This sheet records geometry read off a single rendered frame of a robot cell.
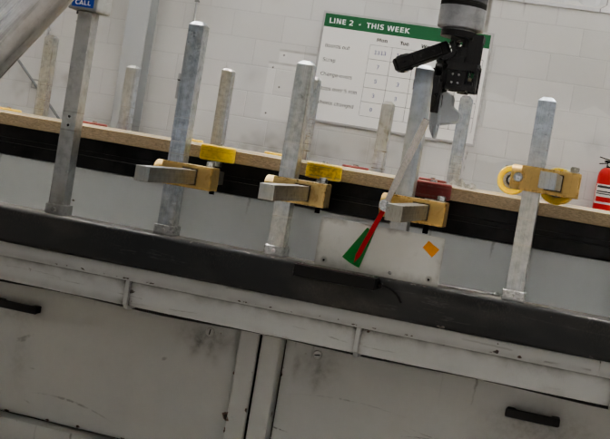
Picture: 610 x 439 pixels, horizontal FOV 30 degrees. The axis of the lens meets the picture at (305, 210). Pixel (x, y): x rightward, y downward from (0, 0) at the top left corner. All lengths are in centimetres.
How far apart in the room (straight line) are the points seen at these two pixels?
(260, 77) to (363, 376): 736
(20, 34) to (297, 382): 107
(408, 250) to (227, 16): 778
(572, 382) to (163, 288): 88
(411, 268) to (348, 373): 41
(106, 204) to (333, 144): 698
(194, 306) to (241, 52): 752
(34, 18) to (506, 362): 113
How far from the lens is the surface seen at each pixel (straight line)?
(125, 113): 370
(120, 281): 254
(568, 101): 947
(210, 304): 246
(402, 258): 232
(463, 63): 222
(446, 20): 223
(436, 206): 230
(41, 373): 290
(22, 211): 258
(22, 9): 207
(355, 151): 961
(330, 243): 234
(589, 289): 251
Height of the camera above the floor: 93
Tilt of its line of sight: 3 degrees down
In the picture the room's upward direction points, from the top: 9 degrees clockwise
